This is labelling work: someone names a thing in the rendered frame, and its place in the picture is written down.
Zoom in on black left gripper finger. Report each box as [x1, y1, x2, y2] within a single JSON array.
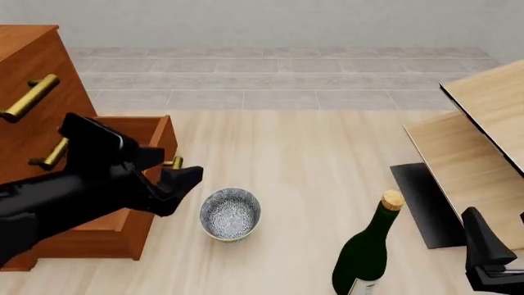
[[133, 146, 166, 172], [157, 165, 205, 202]]

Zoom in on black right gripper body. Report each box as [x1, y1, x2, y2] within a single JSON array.
[[465, 262, 524, 293]]

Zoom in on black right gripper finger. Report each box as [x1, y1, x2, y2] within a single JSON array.
[[461, 206, 518, 272]]

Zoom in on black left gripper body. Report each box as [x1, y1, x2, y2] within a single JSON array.
[[120, 147, 182, 218]]

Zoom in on wooden cabinet drawer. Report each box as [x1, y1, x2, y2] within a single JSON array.
[[0, 106, 99, 185], [32, 115, 179, 261], [0, 29, 94, 121]]

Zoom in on patterned blue-white bowl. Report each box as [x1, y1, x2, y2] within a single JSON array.
[[199, 187, 262, 243]]

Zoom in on wooden cabinet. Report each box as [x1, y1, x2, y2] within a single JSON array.
[[0, 25, 99, 272]]

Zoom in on pale wooden rack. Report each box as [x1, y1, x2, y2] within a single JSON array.
[[389, 57, 524, 250]]

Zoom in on dark green wine bottle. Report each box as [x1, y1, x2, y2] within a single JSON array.
[[331, 189, 406, 295]]

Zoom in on brass drawer handle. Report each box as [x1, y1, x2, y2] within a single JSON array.
[[162, 155, 184, 170], [28, 137, 70, 172], [0, 73, 61, 124]]

